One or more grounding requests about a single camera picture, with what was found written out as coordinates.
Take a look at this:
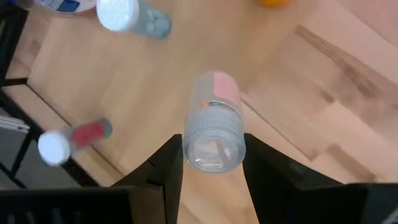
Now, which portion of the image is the blue-capped white bottle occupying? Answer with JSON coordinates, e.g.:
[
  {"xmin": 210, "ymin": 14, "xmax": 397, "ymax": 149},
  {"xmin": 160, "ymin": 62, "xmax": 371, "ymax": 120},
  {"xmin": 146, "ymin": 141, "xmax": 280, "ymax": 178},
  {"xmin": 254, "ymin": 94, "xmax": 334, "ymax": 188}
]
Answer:
[{"xmin": 33, "ymin": 0, "xmax": 98, "ymax": 14}]

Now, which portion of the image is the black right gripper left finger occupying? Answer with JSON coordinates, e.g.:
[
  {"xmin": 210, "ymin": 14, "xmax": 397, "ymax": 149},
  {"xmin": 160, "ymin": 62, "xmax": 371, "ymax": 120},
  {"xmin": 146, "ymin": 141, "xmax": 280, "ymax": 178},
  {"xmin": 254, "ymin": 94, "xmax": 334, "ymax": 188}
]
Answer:
[{"xmin": 0, "ymin": 133, "xmax": 185, "ymax": 224}]

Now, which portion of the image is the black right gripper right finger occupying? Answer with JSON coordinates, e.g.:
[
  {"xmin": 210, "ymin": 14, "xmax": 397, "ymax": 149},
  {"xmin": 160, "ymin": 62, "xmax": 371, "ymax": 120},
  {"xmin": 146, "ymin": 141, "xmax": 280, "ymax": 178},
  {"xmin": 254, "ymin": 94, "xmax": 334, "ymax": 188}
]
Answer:
[{"xmin": 242, "ymin": 133, "xmax": 398, "ymax": 224}]

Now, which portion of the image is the large orange pill bottle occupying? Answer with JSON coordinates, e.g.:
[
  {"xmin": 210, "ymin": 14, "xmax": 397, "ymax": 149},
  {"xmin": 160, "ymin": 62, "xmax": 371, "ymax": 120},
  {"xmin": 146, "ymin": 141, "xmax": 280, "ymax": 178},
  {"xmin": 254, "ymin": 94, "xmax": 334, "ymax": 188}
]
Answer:
[{"xmin": 256, "ymin": 0, "xmax": 295, "ymax": 9}]

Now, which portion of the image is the clear bottle with pink label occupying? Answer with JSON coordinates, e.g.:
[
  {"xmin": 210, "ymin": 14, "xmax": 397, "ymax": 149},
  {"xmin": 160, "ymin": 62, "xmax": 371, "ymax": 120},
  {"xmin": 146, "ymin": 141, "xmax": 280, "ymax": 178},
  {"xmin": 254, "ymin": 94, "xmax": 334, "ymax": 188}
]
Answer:
[{"xmin": 182, "ymin": 70, "xmax": 247, "ymax": 174}]

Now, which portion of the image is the vial with red pills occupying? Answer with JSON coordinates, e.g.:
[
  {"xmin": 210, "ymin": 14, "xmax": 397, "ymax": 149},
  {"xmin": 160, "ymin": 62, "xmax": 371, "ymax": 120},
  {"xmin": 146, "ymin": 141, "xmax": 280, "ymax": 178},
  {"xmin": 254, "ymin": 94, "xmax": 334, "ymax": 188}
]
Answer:
[{"xmin": 37, "ymin": 117, "xmax": 113, "ymax": 167}]

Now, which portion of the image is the wooden shelf with black frame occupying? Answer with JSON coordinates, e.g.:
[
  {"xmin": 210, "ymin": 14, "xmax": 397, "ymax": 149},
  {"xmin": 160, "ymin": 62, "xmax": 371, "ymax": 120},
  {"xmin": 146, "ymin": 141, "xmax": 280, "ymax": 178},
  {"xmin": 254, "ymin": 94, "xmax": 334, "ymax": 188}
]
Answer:
[{"xmin": 0, "ymin": 0, "xmax": 313, "ymax": 224}]

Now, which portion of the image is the vial with blue-grey pills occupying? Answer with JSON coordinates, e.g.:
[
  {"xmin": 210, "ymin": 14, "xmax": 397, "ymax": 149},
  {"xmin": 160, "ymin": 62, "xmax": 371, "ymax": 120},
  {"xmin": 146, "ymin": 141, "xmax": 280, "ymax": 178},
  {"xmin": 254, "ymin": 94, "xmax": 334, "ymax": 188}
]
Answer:
[{"xmin": 95, "ymin": 0, "xmax": 173, "ymax": 40}]

